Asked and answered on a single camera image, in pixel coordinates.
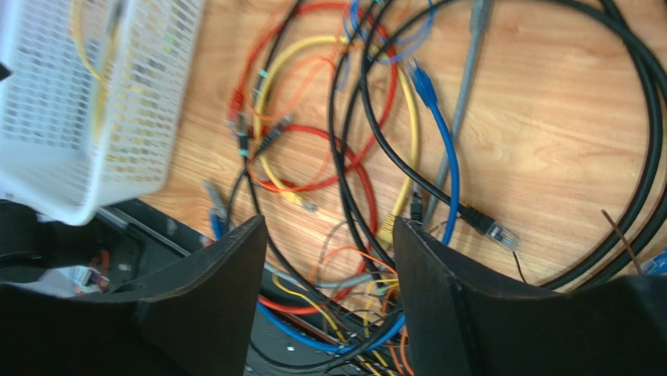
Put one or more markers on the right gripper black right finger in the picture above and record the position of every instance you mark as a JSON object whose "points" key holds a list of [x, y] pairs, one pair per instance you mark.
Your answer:
{"points": [[464, 318]]}

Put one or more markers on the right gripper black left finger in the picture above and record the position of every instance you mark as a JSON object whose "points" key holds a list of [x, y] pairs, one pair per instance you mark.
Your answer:
{"points": [[193, 317]]}

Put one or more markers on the white perforated basket near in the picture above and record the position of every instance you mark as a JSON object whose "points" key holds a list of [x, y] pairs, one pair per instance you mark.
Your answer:
{"points": [[91, 105]]}

